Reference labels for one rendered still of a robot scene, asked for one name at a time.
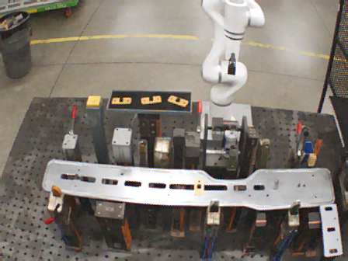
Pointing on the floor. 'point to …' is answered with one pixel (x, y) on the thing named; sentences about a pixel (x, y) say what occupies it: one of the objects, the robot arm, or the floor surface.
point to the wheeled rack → (37, 5)
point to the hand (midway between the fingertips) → (231, 65)
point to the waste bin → (15, 43)
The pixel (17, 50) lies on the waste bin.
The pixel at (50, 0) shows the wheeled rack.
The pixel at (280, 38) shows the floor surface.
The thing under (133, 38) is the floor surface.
